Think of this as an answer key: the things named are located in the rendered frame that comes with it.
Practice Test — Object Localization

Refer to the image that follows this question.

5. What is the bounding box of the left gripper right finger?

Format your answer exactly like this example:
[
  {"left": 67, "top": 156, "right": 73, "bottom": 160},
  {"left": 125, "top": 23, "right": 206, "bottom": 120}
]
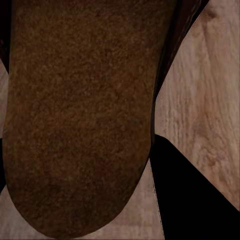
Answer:
[{"left": 149, "top": 134, "right": 240, "bottom": 240}]

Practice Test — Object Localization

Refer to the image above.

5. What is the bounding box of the sandal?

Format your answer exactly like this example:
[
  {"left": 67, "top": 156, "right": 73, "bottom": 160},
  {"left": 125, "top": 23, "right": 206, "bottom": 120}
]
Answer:
[{"left": 0, "top": 0, "right": 210, "bottom": 240}]

